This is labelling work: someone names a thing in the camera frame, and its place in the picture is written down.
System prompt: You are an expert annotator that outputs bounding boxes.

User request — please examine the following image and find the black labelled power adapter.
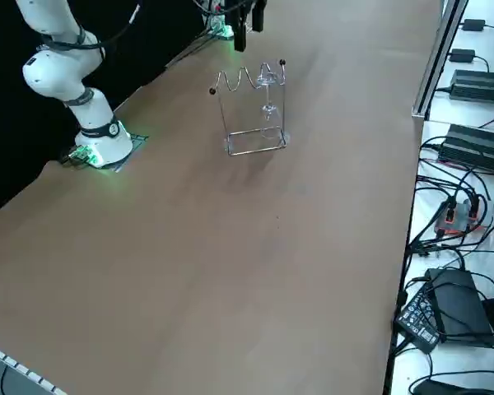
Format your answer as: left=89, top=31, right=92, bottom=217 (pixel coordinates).
left=394, top=283, right=444, bottom=354

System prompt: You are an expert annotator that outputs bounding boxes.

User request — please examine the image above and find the silver wire goblet holder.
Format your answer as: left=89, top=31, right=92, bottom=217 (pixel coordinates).
left=207, top=58, right=291, bottom=157

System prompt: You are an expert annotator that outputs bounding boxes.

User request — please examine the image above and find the black finned power supply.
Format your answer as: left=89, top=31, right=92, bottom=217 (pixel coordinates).
left=437, top=122, right=494, bottom=179
left=450, top=68, right=494, bottom=107

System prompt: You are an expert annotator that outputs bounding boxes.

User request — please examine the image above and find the black flat device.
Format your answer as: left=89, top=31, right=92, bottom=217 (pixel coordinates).
left=409, top=369, right=494, bottom=395

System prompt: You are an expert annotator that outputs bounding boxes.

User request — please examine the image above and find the grey slotted rail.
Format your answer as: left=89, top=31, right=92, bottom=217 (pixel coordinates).
left=0, top=341, right=69, bottom=395

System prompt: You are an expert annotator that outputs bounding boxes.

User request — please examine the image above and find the orange grey hub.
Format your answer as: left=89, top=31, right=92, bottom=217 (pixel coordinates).
left=433, top=196, right=494, bottom=239

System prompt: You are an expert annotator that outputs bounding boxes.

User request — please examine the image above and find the smooth black power adapter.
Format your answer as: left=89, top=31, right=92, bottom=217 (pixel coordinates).
left=424, top=266, right=494, bottom=349

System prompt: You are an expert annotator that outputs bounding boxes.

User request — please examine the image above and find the clear glass goblet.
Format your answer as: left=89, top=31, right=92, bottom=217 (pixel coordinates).
left=254, top=70, right=282, bottom=141

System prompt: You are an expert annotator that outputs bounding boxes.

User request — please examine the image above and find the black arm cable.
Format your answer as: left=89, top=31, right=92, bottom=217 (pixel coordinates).
left=40, top=4, right=143, bottom=54

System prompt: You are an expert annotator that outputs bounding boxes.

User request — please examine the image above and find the aluminium frame post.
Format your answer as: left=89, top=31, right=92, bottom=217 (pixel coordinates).
left=411, top=0, right=471, bottom=120

